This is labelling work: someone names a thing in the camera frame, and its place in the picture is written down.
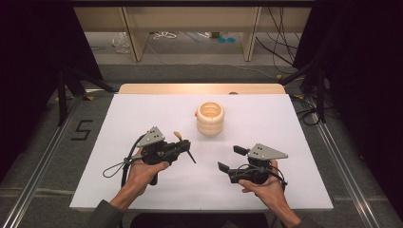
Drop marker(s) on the black curtain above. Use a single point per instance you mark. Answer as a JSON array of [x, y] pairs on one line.
[[34, 63], [364, 63]]

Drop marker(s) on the light wooden shelf unit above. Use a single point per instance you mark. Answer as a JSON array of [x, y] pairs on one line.
[[136, 34]]

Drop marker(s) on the ribbed wooden pen holder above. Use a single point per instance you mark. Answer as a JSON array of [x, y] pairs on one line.
[[210, 122]]

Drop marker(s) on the person's left hand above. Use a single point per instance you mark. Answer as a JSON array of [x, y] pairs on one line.
[[144, 175]]

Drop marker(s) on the white table cover board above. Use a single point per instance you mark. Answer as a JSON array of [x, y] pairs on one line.
[[202, 190]]

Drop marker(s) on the clear plastic bag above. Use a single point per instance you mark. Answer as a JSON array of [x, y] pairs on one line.
[[122, 42]]

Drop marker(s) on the black metal stand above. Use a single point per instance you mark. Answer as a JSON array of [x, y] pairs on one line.
[[320, 91], [62, 95]]

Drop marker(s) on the metal floor rail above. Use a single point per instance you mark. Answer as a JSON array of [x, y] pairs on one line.
[[345, 177], [34, 177]]

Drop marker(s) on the blue round objects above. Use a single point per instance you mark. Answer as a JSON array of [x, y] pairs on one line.
[[226, 40]]

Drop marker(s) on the wooden table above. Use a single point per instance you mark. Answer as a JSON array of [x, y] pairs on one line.
[[190, 88]]

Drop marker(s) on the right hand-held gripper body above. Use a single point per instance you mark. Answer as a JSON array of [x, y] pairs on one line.
[[263, 152]]

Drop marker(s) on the person's right hand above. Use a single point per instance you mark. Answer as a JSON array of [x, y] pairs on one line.
[[267, 190]]

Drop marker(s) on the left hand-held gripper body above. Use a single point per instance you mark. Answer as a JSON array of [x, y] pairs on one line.
[[158, 152]]

